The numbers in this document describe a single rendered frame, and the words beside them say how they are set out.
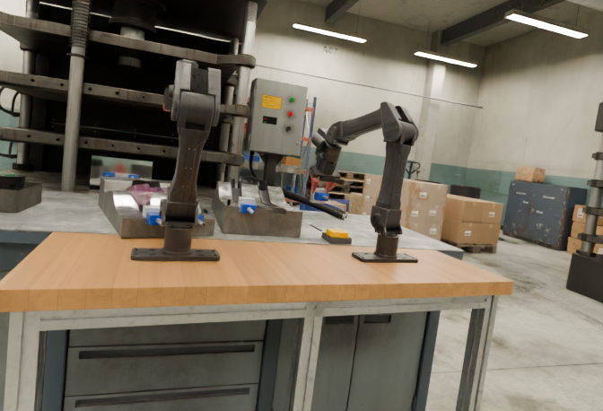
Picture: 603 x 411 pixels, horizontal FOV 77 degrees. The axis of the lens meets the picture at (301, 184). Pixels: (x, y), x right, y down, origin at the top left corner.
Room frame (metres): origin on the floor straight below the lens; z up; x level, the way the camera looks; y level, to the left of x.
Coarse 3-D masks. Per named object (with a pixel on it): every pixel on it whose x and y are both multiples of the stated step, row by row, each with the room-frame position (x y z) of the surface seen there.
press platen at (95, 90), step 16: (0, 80) 1.66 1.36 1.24; (16, 80) 1.68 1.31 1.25; (32, 80) 1.72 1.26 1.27; (48, 80) 1.72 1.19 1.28; (64, 80) 1.74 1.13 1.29; (112, 96) 1.80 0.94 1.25; (128, 96) 1.82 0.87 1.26; (144, 96) 1.84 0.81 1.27; (160, 96) 1.86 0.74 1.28; (224, 112) 1.92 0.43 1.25; (240, 112) 1.90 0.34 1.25
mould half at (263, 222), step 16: (224, 192) 1.42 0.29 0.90; (256, 192) 1.48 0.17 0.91; (272, 192) 1.51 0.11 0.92; (224, 208) 1.18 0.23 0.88; (256, 208) 1.21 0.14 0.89; (288, 208) 1.29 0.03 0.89; (224, 224) 1.18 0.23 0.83; (240, 224) 1.19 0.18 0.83; (256, 224) 1.21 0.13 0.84; (272, 224) 1.23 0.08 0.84; (288, 224) 1.24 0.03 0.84
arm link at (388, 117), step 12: (384, 108) 1.12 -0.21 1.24; (396, 108) 1.18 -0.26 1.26; (348, 120) 1.26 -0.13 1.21; (360, 120) 1.22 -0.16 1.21; (372, 120) 1.18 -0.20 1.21; (384, 120) 1.12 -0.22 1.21; (396, 120) 1.08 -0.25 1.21; (408, 120) 1.13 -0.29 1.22; (348, 132) 1.25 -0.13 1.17; (360, 132) 1.23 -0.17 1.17; (384, 132) 1.11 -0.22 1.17; (396, 132) 1.08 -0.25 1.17
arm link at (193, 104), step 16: (192, 96) 0.76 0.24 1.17; (208, 96) 0.78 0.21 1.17; (192, 112) 0.76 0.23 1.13; (208, 112) 0.77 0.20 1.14; (192, 128) 0.78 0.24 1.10; (208, 128) 0.79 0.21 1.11; (192, 144) 0.80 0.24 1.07; (192, 160) 0.82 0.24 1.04; (176, 176) 0.84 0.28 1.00; (192, 176) 0.84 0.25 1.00; (176, 192) 0.85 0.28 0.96; (192, 192) 0.86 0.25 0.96; (176, 208) 0.87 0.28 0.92; (192, 208) 0.88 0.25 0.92
